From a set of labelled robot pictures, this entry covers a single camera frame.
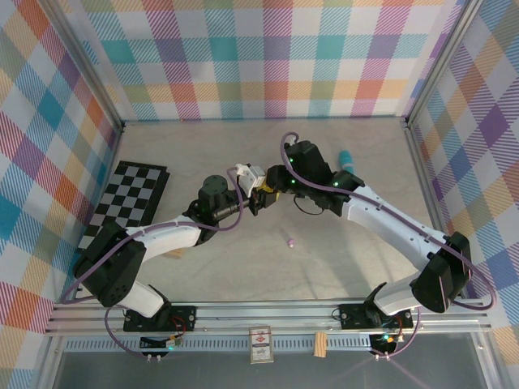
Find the teal marker pen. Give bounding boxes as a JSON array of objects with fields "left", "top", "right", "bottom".
[{"left": 338, "top": 150, "right": 358, "bottom": 174}]

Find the black grey chessboard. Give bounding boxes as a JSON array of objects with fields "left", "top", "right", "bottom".
[{"left": 76, "top": 160, "right": 171, "bottom": 260}]

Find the perforated metal strip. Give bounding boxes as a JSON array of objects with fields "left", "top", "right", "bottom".
[{"left": 64, "top": 338, "right": 376, "bottom": 352}]

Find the playing card box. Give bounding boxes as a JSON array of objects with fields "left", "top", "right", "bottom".
[{"left": 248, "top": 325, "right": 273, "bottom": 365}]

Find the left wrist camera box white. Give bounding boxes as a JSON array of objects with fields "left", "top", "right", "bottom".
[{"left": 235, "top": 162, "right": 268, "bottom": 196}]

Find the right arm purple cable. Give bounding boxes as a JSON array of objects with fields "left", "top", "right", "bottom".
[{"left": 279, "top": 131, "right": 498, "bottom": 360}]

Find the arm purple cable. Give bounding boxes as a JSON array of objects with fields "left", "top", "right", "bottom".
[
  {"left": 60, "top": 165, "right": 248, "bottom": 360},
  {"left": 279, "top": 131, "right": 498, "bottom": 360}
]

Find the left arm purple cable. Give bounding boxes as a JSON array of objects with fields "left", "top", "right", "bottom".
[{"left": 60, "top": 165, "right": 248, "bottom": 360}]

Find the thin black cable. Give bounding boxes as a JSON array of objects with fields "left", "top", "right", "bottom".
[{"left": 292, "top": 193, "right": 324, "bottom": 215}]

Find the aluminium side rail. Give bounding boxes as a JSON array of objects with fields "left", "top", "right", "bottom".
[
  {"left": 401, "top": 119, "right": 467, "bottom": 301},
  {"left": 71, "top": 123, "right": 125, "bottom": 305}
]

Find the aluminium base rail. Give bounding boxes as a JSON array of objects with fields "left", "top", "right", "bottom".
[{"left": 43, "top": 297, "right": 494, "bottom": 337}]

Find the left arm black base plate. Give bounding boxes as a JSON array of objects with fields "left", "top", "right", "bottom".
[{"left": 122, "top": 304, "right": 198, "bottom": 334}]

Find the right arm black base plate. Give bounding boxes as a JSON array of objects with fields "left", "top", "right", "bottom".
[{"left": 338, "top": 301, "right": 414, "bottom": 330}]

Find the aluminium frame post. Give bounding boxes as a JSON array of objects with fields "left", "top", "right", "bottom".
[
  {"left": 48, "top": 0, "right": 125, "bottom": 133},
  {"left": 399, "top": 0, "right": 486, "bottom": 129}
]

